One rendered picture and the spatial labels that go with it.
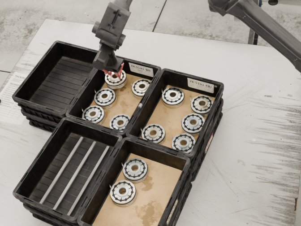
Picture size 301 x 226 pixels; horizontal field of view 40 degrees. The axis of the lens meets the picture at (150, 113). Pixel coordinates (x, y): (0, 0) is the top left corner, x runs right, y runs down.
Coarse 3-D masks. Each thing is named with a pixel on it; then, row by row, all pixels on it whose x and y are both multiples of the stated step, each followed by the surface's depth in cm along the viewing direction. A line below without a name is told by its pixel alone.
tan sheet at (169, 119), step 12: (192, 96) 189; (156, 108) 188; (168, 108) 187; (180, 108) 186; (156, 120) 184; (168, 120) 183; (180, 120) 182; (168, 132) 179; (180, 132) 179; (168, 144) 176
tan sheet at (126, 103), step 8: (128, 80) 200; (136, 80) 199; (120, 88) 198; (128, 88) 197; (120, 96) 195; (128, 96) 194; (120, 104) 192; (128, 104) 191; (136, 104) 191; (104, 112) 190; (112, 112) 190; (120, 112) 189; (128, 112) 189
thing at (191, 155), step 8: (160, 72) 187; (176, 72) 186; (208, 80) 181; (152, 88) 182; (216, 96) 175; (144, 104) 177; (216, 104) 174; (136, 120) 173; (208, 120) 168; (128, 128) 171; (128, 136) 169; (200, 136) 164; (152, 144) 165; (160, 144) 164; (176, 152) 161; (184, 152) 161; (192, 152) 160
